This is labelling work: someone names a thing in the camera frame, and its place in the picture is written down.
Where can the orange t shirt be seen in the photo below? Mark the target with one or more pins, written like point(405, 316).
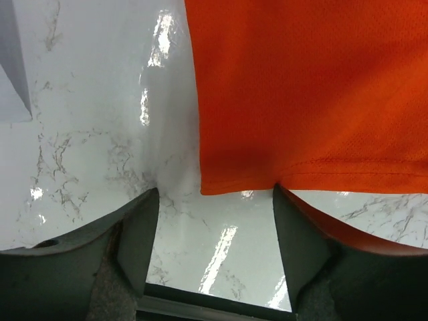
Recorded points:
point(311, 95)

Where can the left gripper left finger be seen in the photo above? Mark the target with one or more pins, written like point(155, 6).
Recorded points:
point(58, 278)

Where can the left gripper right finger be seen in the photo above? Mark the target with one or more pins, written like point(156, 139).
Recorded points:
point(337, 272)

